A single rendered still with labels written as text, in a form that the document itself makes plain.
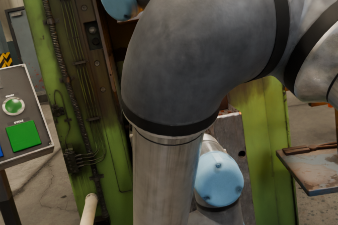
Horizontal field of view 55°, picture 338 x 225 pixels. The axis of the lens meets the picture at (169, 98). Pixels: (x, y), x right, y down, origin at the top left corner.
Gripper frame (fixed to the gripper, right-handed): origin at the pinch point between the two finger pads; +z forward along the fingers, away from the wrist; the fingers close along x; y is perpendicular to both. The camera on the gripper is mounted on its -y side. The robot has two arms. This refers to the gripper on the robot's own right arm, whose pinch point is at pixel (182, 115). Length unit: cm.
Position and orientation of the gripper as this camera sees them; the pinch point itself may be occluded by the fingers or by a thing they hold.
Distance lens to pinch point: 83.1
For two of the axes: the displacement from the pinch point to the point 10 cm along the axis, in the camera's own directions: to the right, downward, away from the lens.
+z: -1.2, -1.9, 9.7
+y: 1.8, 9.6, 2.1
